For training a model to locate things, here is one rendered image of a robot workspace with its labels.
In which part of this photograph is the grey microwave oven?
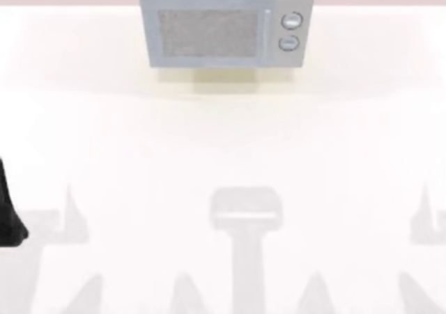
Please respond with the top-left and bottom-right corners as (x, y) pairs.
(139, 0), (314, 70)

